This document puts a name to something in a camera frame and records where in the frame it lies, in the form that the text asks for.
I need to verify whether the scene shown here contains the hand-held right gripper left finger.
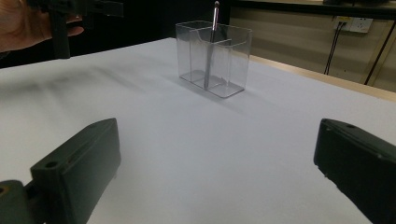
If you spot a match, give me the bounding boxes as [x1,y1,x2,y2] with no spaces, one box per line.
[30,117,121,224]

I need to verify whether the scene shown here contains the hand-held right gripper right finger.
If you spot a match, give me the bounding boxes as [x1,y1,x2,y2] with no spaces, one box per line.
[313,118,396,224]

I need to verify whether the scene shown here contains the black pen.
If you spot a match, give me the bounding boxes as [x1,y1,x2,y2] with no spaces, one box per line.
[204,0,220,90]

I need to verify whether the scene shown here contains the clear acrylic organizer box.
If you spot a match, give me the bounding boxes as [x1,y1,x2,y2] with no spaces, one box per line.
[175,20,253,99]

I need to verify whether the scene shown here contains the beige cabinet front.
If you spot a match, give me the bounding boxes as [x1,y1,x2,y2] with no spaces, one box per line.
[230,7,396,93]

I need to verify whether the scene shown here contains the beige side desk top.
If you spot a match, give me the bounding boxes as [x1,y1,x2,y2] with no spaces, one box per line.
[232,0,396,21]

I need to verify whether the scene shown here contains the dark red cable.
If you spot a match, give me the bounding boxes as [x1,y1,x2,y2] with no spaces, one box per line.
[363,19,396,86]

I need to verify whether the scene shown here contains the black power cable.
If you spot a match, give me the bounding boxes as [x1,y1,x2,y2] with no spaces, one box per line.
[323,21,344,76]

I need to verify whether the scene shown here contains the white wall socket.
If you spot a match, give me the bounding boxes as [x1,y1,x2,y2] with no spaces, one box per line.
[334,17,374,34]

